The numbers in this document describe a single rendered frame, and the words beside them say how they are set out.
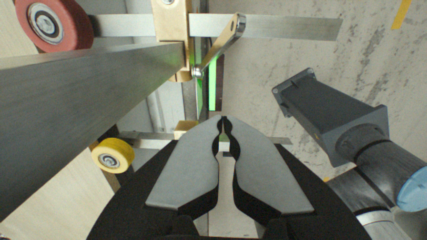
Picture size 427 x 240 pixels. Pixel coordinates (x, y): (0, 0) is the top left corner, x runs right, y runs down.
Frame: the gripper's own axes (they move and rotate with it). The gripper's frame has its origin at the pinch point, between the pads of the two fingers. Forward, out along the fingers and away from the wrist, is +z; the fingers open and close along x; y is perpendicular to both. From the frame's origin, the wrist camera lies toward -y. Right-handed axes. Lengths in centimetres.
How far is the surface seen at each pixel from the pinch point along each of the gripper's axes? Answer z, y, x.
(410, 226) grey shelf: 74, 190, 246
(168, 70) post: 5.6, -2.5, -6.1
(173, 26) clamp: 14.0, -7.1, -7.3
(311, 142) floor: 101, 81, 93
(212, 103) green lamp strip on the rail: 30.8, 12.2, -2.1
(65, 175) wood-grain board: 10.9, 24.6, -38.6
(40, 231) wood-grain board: 11, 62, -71
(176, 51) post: 9.6, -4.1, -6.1
